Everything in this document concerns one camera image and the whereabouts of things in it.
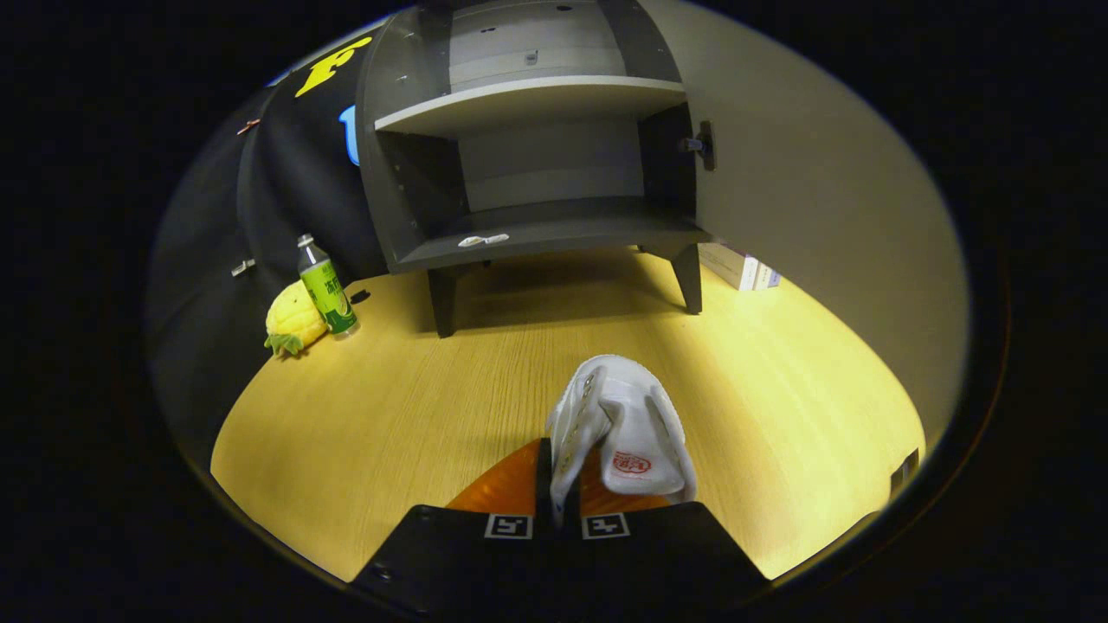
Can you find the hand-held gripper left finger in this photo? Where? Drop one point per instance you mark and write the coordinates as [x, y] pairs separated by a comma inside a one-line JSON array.
[[459, 558]]

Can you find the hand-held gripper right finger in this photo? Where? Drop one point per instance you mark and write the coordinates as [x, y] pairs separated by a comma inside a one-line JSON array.
[[666, 554]]

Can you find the white shoe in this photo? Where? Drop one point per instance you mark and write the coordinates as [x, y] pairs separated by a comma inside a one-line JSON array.
[[632, 415]]

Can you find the beige shoe cabinet door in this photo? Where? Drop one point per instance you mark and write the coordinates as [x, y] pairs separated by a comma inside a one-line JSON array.
[[822, 216]]

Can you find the dark grey shoe cabinet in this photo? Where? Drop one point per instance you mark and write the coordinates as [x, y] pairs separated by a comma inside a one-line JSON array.
[[537, 164]]

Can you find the yellow pineapple plush toy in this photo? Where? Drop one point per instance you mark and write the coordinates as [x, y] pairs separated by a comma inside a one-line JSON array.
[[294, 320]]

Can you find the white spine book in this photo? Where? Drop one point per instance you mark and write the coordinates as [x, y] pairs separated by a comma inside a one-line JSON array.
[[753, 274]]

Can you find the green label drink bottle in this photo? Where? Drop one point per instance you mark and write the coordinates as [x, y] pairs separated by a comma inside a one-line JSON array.
[[327, 290]]

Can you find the black backdrop cloth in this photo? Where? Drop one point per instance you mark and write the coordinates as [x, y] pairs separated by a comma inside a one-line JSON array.
[[208, 329]]

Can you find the silver cloth clip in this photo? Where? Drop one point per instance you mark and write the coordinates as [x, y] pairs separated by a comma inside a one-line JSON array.
[[243, 267]]

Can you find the red cloth clip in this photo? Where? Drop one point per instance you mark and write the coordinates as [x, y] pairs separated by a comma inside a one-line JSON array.
[[248, 126]]

